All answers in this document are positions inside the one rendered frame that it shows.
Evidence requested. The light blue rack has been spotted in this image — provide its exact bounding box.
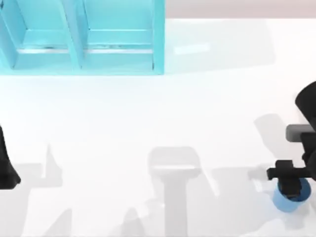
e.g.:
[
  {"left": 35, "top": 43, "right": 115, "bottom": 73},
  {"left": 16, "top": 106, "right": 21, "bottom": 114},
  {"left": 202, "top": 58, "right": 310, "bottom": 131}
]
[{"left": 0, "top": 0, "right": 165, "bottom": 76}]

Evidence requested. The pale grey rounded box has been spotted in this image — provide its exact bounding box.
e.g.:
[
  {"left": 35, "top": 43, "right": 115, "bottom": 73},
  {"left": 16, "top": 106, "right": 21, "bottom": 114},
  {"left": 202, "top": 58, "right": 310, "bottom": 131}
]
[{"left": 285, "top": 124, "right": 313, "bottom": 143}]

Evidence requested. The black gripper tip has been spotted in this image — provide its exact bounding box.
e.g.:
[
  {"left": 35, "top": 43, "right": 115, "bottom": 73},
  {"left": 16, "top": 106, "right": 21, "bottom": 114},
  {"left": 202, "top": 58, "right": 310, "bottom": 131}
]
[{"left": 0, "top": 125, "right": 22, "bottom": 191}]

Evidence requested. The blue cup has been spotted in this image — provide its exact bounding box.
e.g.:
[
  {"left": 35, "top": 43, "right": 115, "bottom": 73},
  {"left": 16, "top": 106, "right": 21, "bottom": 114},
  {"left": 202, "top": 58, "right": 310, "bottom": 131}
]
[{"left": 272, "top": 178, "right": 313, "bottom": 213}]

